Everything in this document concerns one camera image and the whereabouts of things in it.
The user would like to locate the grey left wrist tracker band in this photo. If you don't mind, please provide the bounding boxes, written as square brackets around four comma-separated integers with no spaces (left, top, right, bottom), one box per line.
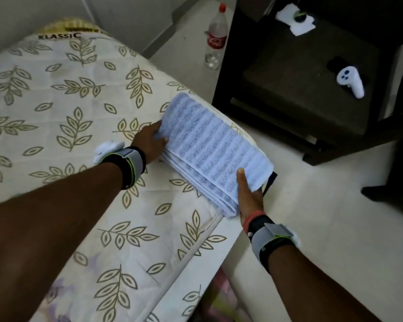
[94,141,147,190]

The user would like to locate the person's left forearm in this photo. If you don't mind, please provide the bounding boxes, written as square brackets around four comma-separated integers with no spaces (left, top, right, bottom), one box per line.
[0,161,125,322]

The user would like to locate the white handheld controller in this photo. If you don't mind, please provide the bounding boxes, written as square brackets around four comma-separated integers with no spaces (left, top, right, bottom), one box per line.
[337,66,365,99]

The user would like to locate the person's right forearm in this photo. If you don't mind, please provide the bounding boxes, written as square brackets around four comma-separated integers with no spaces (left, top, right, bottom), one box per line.
[264,244,383,322]

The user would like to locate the leaf print mattress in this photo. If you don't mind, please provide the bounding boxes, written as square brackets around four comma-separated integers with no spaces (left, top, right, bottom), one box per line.
[0,17,256,322]

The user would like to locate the person's left hand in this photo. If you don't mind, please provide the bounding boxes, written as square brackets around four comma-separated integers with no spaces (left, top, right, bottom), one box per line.
[130,120,169,165]

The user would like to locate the light blue striped towel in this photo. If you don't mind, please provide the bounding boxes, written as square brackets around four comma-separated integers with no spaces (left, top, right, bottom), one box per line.
[159,93,275,218]

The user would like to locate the dark wooden side table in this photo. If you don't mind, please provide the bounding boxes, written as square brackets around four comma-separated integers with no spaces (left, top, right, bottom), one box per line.
[211,0,403,166]

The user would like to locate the person's right hand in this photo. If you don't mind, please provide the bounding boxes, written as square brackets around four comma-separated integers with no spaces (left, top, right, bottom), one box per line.
[237,168,265,224]

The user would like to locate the pink wristband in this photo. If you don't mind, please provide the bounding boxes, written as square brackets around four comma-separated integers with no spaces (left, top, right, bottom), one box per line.
[242,211,266,231]

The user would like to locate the clear plastic bottle red label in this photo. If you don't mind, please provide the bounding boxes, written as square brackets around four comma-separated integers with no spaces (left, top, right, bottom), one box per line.
[205,3,228,70]

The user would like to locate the grey wrist tracker band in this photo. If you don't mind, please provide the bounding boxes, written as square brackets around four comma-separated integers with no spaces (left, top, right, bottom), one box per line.
[246,215,301,275]
[94,141,147,190]

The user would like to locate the white paper sheets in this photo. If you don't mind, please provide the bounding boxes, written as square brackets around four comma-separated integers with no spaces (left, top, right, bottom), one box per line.
[275,4,317,36]

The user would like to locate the grey right wrist tracker band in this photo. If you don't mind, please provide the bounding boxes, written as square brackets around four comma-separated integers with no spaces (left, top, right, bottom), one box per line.
[246,215,301,275]

